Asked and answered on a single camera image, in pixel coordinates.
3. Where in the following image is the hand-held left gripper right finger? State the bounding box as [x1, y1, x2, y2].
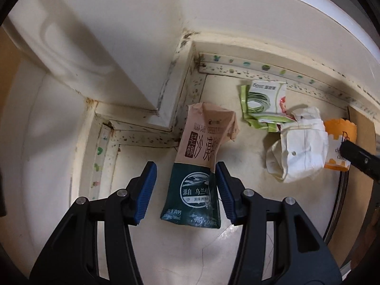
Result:
[215, 162, 342, 285]

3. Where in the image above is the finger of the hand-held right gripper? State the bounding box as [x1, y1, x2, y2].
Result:
[339, 140, 380, 181]

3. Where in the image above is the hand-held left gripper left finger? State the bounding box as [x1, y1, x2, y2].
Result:
[30, 161, 158, 285]

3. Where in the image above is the orange paper cup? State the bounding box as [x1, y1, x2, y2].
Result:
[323, 119, 357, 172]

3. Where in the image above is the brown green milk carton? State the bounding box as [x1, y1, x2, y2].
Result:
[160, 102, 240, 230]

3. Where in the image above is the brown cutting board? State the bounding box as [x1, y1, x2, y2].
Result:
[323, 105, 380, 276]

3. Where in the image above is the crumpled white paper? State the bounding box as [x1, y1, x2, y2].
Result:
[266, 107, 330, 183]

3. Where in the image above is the green white torn packet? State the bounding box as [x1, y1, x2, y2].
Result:
[240, 80, 288, 132]

